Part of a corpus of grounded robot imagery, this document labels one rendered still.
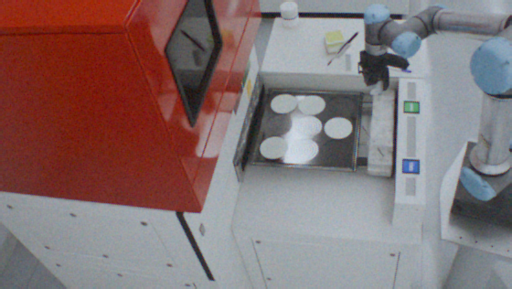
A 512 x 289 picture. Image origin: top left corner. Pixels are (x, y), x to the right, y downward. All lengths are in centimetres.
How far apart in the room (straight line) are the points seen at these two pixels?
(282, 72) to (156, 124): 101
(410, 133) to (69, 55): 117
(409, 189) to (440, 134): 145
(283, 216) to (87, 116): 86
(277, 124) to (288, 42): 40
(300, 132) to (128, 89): 97
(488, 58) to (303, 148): 82
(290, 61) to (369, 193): 61
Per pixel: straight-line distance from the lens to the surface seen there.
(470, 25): 146
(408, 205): 161
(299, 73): 199
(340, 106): 194
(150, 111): 103
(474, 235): 175
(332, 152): 179
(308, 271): 195
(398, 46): 151
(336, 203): 176
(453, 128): 311
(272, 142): 184
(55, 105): 114
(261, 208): 178
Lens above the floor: 230
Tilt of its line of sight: 50 degrees down
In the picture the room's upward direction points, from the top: 12 degrees counter-clockwise
